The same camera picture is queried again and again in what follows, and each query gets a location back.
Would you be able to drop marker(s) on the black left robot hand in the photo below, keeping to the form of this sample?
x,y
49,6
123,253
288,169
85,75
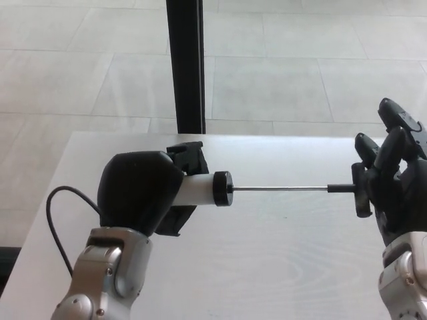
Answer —
x,y
136,190

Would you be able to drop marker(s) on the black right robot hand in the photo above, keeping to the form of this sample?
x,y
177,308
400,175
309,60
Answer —
x,y
407,193

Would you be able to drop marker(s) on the white Franklin hand air pump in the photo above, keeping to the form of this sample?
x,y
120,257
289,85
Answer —
x,y
223,188

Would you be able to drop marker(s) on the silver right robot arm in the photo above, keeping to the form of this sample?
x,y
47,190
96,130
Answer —
x,y
407,283

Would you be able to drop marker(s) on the dark object beside table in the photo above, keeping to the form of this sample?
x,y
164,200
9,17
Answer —
x,y
4,260

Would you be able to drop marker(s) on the black vertical frame post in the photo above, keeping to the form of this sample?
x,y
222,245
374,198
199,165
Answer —
x,y
185,66

